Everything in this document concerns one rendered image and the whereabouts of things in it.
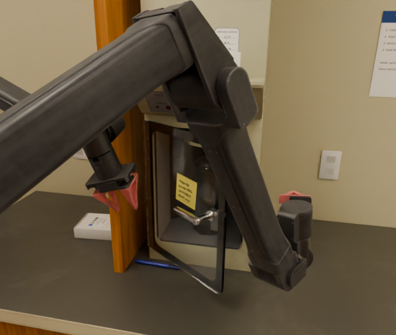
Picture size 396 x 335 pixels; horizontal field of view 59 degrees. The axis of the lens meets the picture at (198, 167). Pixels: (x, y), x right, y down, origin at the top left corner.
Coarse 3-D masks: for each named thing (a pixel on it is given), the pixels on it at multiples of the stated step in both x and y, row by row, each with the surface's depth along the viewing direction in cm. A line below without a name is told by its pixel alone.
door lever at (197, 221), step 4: (176, 208) 85; (180, 208) 85; (176, 212) 85; (180, 212) 84; (184, 212) 83; (188, 212) 83; (208, 212) 84; (212, 212) 83; (180, 216) 84; (184, 216) 83; (188, 216) 82; (192, 216) 81; (196, 216) 81; (204, 216) 82; (208, 216) 82; (212, 216) 83; (188, 220) 82; (192, 220) 81; (196, 220) 80; (200, 220) 80; (204, 220) 82; (212, 220) 83; (196, 224) 80; (200, 224) 81
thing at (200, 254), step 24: (168, 144) 90; (192, 144) 83; (168, 168) 92; (192, 168) 85; (168, 192) 95; (216, 192) 80; (168, 216) 97; (216, 216) 82; (168, 240) 100; (192, 240) 91; (216, 240) 84; (192, 264) 94; (216, 264) 86; (216, 288) 88
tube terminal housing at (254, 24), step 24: (144, 0) 87; (168, 0) 85; (192, 0) 84; (216, 0) 83; (240, 0) 82; (264, 0) 81; (216, 24) 85; (240, 24) 84; (264, 24) 83; (240, 48) 86; (264, 48) 85; (264, 72) 86; (168, 120) 95; (240, 264) 105
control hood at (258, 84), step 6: (252, 78) 84; (258, 78) 84; (252, 84) 77; (258, 84) 76; (156, 90) 84; (162, 90) 83; (258, 90) 78; (258, 96) 80; (144, 102) 89; (258, 102) 82; (144, 108) 91; (258, 108) 84; (258, 114) 86
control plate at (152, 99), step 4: (152, 92) 84; (156, 92) 84; (160, 92) 84; (148, 96) 86; (152, 96) 86; (156, 96) 86; (160, 96) 85; (164, 96) 85; (148, 100) 88; (152, 100) 87; (156, 100) 87; (160, 100) 87; (164, 100) 87; (148, 104) 89; (152, 104) 89; (156, 104) 89; (160, 104) 88; (164, 104) 88; (168, 104) 88; (152, 108) 91; (156, 108) 90; (160, 108) 90; (164, 108) 90; (168, 112) 91; (172, 112) 91
